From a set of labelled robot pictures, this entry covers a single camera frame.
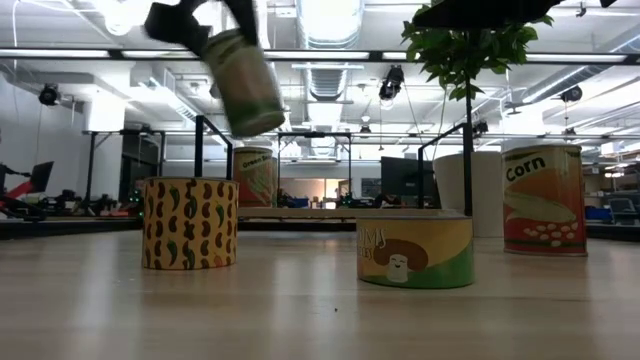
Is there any white plant pot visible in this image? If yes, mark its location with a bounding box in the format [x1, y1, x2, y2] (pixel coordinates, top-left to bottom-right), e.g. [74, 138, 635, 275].
[432, 150, 505, 239]

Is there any tall oranges can green label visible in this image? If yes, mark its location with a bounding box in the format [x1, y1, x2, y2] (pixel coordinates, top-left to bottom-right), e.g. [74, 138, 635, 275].
[203, 28, 286, 139]

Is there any distant black gantry frame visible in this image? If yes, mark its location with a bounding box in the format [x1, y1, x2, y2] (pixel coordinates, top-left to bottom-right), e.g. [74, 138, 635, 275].
[276, 130, 354, 209]

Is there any green leafy plant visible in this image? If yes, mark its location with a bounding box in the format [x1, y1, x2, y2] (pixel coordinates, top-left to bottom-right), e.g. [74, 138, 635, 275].
[400, 3, 555, 103]

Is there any black overhead gantry bar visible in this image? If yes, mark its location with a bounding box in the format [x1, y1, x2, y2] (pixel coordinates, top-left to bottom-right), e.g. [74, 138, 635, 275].
[0, 46, 640, 66]

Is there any black monitor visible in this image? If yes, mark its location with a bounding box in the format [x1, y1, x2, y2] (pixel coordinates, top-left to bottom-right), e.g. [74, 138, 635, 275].
[379, 155, 435, 209]

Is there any tall corn can orange label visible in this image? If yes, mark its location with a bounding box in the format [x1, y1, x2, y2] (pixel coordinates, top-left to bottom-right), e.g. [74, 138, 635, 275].
[501, 144, 589, 258]

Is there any short mushroom can yellow green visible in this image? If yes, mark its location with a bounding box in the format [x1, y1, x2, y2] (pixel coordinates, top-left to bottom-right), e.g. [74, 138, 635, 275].
[355, 214, 475, 290]

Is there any short bean-pattern yellow can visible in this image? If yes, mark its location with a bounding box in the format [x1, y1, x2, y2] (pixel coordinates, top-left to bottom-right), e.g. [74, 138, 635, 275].
[141, 176, 240, 271]

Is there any blue storage bin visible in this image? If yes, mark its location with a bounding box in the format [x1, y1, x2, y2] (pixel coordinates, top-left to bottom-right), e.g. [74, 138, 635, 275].
[584, 205, 614, 222]

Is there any wooden shelf with black frame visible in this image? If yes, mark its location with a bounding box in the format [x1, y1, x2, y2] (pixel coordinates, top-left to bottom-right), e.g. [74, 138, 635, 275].
[193, 115, 475, 221]

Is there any black rack frame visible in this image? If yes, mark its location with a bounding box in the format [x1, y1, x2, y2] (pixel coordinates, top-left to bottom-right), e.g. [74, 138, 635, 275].
[82, 128, 167, 216]

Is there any tall green beans can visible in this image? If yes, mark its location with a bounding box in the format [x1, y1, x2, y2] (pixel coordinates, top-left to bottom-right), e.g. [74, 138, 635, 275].
[232, 145, 279, 209]

